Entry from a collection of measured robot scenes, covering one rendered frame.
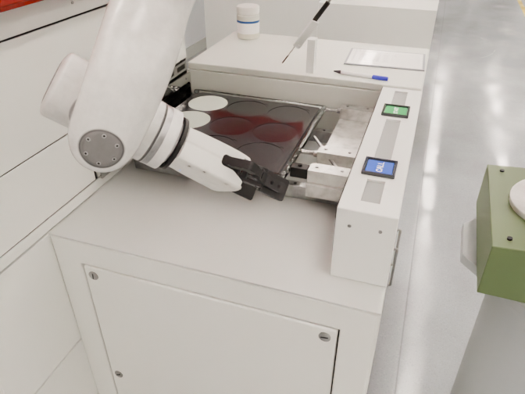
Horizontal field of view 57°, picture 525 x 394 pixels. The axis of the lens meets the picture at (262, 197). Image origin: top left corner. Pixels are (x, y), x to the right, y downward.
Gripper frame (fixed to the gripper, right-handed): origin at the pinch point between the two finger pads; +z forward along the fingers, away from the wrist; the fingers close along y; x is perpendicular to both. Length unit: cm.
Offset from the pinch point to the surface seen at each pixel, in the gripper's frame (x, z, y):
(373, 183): 9.2, 18.2, 0.9
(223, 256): -10.7, 5.3, -15.7
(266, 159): 11.4, 10.1, -24.2
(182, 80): 31, -4, -61
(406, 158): 17.3, 25.2, -1.2
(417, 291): 9, 120, -77
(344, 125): 30, 30, -31
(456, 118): 145, 204, -166
